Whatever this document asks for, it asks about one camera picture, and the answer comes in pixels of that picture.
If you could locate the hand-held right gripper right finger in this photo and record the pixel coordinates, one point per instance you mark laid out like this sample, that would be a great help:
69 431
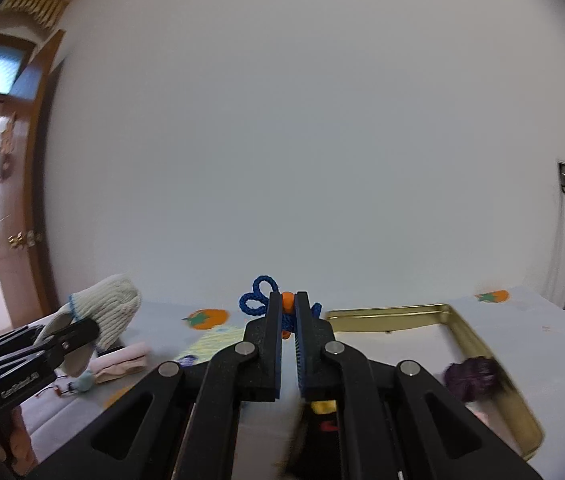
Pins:
300 360

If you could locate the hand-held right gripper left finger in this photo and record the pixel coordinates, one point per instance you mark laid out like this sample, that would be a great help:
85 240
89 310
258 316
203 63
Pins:
277 360

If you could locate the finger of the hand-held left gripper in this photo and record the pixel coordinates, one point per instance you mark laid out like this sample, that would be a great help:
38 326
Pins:
12 345
27 377

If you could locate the light blue plush toy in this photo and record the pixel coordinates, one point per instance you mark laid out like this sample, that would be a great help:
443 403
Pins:
83 382

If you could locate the dark cloth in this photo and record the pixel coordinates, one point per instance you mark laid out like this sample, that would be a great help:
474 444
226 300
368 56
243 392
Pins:
320 445

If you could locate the pink socks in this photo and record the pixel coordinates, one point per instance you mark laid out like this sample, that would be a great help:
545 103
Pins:
122 360

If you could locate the gold metal tin box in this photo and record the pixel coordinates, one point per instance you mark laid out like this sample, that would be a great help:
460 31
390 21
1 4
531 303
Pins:
392 317

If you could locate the white knit glove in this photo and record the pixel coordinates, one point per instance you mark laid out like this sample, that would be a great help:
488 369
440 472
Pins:
112 305

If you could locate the purple scrunchie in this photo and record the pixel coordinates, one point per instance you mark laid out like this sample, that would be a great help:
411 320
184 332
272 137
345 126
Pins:
477 379

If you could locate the person's left hand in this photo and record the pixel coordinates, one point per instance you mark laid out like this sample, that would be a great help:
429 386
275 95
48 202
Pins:
20 435

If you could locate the yellow patterned tissue pack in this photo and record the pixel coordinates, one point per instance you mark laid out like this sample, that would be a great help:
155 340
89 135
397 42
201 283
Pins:
212 345

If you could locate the persimmon print tablecloth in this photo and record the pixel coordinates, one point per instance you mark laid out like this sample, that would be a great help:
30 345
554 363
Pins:
162 320

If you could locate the door hanging ornament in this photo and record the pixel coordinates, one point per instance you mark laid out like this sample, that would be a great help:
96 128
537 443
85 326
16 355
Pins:
5 150

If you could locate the yellow fringed valance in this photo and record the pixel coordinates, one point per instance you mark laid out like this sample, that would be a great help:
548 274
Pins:
37 7

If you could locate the wall socket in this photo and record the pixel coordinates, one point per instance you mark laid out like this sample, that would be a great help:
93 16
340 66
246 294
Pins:
562 172

